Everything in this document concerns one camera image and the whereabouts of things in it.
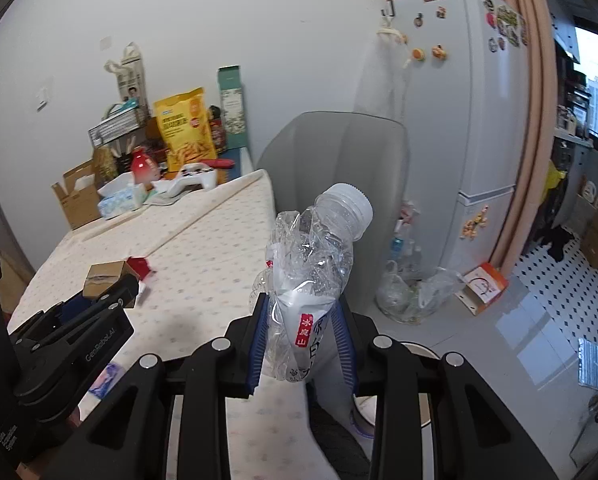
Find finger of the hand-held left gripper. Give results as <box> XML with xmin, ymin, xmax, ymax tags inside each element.
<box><xmin>60</xmin><ymin>296</ymin><xmax>93</xmax><ymax>322</ymax></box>
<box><xmin>10</xmin><ymin>274</ymin><xmax>140</xmax><ymax>350</ymax></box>

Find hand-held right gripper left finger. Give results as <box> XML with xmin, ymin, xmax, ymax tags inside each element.
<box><xmin>54</xmin><ymin>290</ymin><xmax>272</xmax><ymax>480</ymax></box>

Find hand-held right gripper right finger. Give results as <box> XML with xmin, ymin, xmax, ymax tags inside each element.
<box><xmin>329</xmin><ymin>302</ymin><xmax>574</xmax><ymax>480</ymax></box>

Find small brown cardboard box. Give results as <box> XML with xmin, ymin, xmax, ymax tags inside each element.
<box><xmin>83</xmin><ymin>261</ymin><xmax>140</xmax><ymax>308</ymax></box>

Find blue tissue packet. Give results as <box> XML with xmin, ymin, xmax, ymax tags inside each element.
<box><xmin>89</xmin><ymin>362</ymin><xmax>127</xmax><ymax>396</ymax></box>

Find small red box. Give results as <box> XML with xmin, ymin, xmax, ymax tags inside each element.
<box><xmin>126</xmin><ymin>256</ymin><xmax>156</xmax><ymax>281</ymax></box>

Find white waste bin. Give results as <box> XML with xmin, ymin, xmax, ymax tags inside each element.
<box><xmin>351</xmin><ymin>341</ymin><xmax>442</xmax><ymax>436</ymax></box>

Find crushed clear plastic bottle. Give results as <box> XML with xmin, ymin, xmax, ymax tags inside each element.
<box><xmin>251</xmin><ymin>183</ymin><xmax>374</xmax><ymax>386</ymax></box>

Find person's dark trouser leg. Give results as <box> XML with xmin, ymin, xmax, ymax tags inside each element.
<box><xmin>306</xmin><ymin>400</ymin><xmax>374</xmax><ymax>480</ymax></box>

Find light blue tissue box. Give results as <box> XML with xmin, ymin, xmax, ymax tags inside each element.
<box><xmin>98</xmin><ymin>172</ymin><xmax>147</xmax><ymax>220</ymax></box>

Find open brown cardboard box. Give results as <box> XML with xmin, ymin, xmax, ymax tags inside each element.
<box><xmin>51</xmin><ymin>159</ymin><xmax>104</xmax><ymax>231</ymax></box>

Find water bottles with blue labels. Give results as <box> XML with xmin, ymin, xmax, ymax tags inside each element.
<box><xmin>391</xmin><ymin>232</ymin><xmax>424</xmax><ymax>281</ymax></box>

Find red small bottle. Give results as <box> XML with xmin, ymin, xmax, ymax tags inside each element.
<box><xmin>130</xmin><ymin>147</ymin><xmax>160</xmax><ymax>184</ymax></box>

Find white game controller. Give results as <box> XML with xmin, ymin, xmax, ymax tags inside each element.
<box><xmin>165</xmin><ymin>162</ymin><xmax>218</xmax><ymax>196</ymax></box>

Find orange and white box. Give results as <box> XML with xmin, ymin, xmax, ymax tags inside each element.
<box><xmin>461</xmin><ymin>261</ymin><xmax>510</xmax><ymax>316</ymax></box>

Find yellow gecko magnet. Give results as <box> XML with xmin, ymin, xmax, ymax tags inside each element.
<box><xmin>460</xmin><ymin>205</ymin><xmax>490</xmax><ymax>241</ymax></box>

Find blue desk mat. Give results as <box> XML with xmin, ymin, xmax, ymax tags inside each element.
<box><xmin>219</xmin><ymin>147</ymin><xmax>254</xmax><ymax>183</ymax></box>

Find yellow snack bag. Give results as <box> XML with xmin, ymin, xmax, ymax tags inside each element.
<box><xmin>153</xmin><ymin>88</ymin><xmax>218</xmax><ymax>173</ymax></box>

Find grey upholstered chair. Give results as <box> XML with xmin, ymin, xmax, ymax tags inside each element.
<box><xmin>255</xmin><ymin>111</ymin><xmax>410</xmax><ymax>321</ymax></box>

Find red printed can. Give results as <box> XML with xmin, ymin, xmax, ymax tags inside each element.
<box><xmin>208</xmin><ymin>105</ymin><xmax>228</xmax><ymax>153</ymax></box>

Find tall green printed box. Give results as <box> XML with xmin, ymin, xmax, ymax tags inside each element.
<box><xmin>216</xmin><ymin>65</ymin><xmax>250</xmax><ymax>151</ymax></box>

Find black cloth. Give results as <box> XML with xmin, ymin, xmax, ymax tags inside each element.
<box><xmin>539</xmin><ymin>225</ymin><xmax>574</xmax><ymax>261</ymax></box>

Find white refrigerator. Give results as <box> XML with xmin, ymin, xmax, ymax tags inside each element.
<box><xmin>386</xmin><ymin>0</ymin><xmax>530</xmax><ymax>281</ymax></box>

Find silver foil mat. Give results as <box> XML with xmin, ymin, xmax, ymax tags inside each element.
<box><xmin>578</xmin><ymin>337</ymin><xmax>598</xmax><ymax>391</ymax></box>

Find white hanging plastic bag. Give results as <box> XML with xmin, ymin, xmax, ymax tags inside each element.
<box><xmin>354</xmin><ymin>27</ymin><xmax>412</xmax><ymax>116</ymax></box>

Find peach curtain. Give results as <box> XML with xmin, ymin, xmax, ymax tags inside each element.
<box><xmin>476</xmin><ymin>0</ymin><xmax>554</xmax><ymax>271</ymax></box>

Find group of fridge magnets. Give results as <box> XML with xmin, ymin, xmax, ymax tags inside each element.
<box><xmin>481</xmin><ymin>0</ymin><xmax>530</xmax><ymax>53</ymax></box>

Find black wire basket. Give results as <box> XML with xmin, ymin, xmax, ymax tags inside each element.
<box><xmin>88</xmin><ymin>107</ymin><xmax>147</xmax><ymax>148</ymax></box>

